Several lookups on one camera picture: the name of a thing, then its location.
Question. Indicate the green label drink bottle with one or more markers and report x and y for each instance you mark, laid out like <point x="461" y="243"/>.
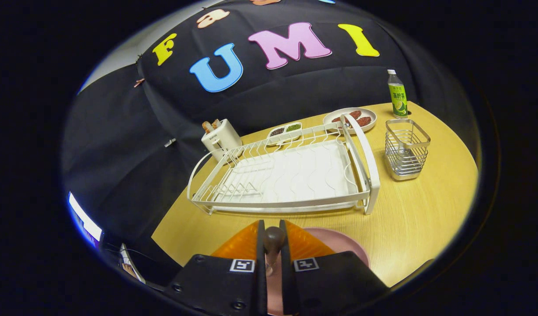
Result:
<point x="398" y="98"/>

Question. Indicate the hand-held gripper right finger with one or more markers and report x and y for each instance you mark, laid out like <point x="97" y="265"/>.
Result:
<point x="287" y="272"/>

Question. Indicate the glowing screen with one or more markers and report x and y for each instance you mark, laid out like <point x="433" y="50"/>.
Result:
<point x="86" y="221"/>

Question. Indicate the red clip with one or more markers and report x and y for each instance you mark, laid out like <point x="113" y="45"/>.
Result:
<point x="139" y="82"/>

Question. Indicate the round white plate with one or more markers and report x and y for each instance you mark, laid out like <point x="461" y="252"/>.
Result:
<point x="370" y="115"/>

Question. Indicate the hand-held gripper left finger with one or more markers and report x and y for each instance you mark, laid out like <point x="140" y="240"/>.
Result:
<point x="260" y="272"/>

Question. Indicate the white clip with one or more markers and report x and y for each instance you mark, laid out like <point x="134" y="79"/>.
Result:
<point x="170" y="142"/>

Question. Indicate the black backdrop cloth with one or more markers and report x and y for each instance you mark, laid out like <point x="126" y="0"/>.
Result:
<point x="260" y="96"/>

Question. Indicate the brown sausage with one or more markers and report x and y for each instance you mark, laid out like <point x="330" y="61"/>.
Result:
<point x="354" y="114"/>
<point x="364" y="121"/>

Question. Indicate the toasted bread slice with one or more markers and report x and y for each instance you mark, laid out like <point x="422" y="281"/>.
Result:
<point x="216" y="123"/>
<point x="207" y="127"/>

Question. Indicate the white toaster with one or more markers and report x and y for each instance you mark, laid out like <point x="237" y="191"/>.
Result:
<point x="225" y="138"/>

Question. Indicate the white divided seasoning dish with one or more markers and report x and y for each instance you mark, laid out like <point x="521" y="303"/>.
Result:
<point x="286" y="128"/>

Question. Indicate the pink plate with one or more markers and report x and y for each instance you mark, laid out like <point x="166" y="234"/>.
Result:
<point x="339" y="243"/>

